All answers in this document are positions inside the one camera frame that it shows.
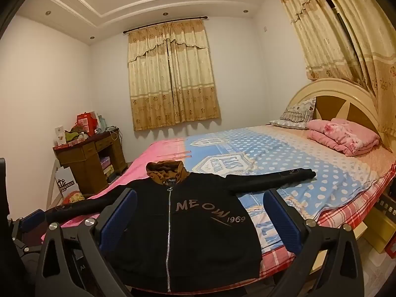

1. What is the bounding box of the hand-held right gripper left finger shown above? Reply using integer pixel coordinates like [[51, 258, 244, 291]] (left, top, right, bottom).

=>
[[35, 188, 138, 297]]

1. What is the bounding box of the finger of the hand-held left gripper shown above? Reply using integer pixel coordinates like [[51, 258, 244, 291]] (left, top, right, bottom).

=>
[[9, 210, 47, 254]]

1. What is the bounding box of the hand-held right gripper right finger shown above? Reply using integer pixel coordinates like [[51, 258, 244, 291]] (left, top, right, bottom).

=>
[[263, 189, 364, 297]]

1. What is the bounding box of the black hooded jacket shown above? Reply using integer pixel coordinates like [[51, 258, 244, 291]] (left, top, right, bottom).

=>
[[46, 160, 317, 296]]

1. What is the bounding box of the colourful floral bag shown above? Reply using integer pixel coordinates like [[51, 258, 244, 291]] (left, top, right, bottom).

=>
[[62, 190, 85, 206]]

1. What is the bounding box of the white crown print paper bag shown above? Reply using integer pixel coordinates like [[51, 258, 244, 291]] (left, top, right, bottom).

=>
[[55, 166, 78, 200]]

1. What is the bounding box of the brown wooden desk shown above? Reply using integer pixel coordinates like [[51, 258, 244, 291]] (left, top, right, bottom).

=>
[[52, 130, 128, 195]]

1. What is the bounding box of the red plaid bed sheet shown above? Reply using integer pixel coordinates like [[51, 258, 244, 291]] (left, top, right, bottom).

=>
[[257, 167, 396, 285]]

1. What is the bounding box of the red flat box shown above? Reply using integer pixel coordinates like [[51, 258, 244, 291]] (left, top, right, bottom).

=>
[[52, 139, 81, 149]]

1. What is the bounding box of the white printed box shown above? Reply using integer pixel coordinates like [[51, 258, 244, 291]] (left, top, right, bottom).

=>
[[55, 126, 67, 146]]

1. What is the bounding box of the green cloth pile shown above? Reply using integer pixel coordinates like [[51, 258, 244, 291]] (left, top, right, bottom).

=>
[[63, 129, 89, 143]]

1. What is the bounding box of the red gift bag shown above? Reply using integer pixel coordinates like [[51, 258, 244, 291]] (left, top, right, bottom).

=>
[[77, 112, 98, 137]]

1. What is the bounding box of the yellow box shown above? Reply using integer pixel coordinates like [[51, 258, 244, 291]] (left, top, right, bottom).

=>
[[363, 206, 396, 249]]

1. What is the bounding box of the pink folded blanket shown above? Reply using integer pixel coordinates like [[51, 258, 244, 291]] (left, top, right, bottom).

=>
[[306, 118, 381, 157]]

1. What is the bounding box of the floral frilled pillow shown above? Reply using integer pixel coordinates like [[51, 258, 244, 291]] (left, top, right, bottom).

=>
[[269, 97, 318, 130]]

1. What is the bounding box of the beige floral window curtain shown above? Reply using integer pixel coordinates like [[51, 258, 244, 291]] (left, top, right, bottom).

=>
[[276, 0, 396, 144], [127, 19, 221, 131]]

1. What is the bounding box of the dark curtain rod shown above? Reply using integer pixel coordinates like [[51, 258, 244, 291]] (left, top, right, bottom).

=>
[[123, 16, 206, 34]]

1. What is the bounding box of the grey metal frame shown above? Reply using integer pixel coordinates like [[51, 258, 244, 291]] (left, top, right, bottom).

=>
[[46, 159, 59, 211]]

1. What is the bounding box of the white cable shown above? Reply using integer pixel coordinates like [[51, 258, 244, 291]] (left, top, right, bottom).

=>
[[107, 126, 123, 149]]

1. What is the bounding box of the cream wooden bed frame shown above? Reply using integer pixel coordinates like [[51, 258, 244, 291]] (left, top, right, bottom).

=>
[[288, 79, 396, 273]]

